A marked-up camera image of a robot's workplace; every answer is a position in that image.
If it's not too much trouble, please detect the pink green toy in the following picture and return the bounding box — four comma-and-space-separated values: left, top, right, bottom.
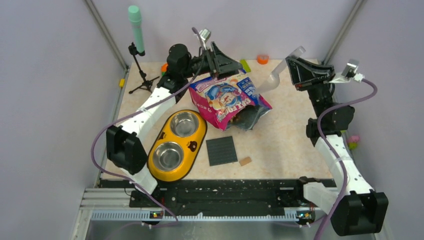
346, 135, 361, 150

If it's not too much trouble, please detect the orange semicircle container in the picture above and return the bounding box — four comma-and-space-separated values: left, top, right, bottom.
256, 54, 270, 65

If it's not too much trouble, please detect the small wooden block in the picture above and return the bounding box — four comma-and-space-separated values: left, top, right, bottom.
238, 157, 252, 166

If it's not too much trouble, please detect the green lego brick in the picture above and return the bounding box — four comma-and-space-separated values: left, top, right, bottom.
239, 59, 252, 73

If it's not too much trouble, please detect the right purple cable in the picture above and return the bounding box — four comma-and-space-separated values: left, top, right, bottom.
312, 77, 379, 240

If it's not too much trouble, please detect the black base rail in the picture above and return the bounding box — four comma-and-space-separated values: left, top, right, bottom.
98, 179, 318, 222

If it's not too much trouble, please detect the yellow double pet bowl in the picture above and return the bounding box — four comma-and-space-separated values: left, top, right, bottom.
147, 109, 208, 182

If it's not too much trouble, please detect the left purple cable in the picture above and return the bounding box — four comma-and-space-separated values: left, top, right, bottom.
90, 27, 208, 229

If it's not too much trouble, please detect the orange tape dispenser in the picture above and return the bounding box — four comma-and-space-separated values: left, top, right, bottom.
161, 63, 168, 76

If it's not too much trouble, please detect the purple cable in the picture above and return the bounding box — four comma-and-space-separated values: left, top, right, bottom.
312, 77, 379, 240
90, 27, 208, 229

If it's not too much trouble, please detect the clear plastic scoop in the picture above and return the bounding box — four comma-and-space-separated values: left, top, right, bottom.
254, 46, 306, 96

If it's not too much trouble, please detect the pink pet food bag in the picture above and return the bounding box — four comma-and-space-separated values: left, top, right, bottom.
188, 70, 272, 131

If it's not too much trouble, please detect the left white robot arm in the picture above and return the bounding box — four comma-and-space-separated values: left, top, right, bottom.
105, 27, 242, 207

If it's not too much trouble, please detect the dark grey square baseplate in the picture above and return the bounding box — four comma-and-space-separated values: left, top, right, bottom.
206, 136, 238, 167

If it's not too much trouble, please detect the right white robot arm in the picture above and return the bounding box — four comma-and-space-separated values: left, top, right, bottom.
285, 55, 389, 240

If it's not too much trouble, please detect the green microphone on tripod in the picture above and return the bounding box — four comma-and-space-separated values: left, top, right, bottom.
127, 5, 159, 94

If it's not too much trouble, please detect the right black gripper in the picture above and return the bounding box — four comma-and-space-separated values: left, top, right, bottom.
286, 54, 336, 120

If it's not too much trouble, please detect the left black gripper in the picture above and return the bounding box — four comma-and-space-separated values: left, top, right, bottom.
182, 41, 243, 80

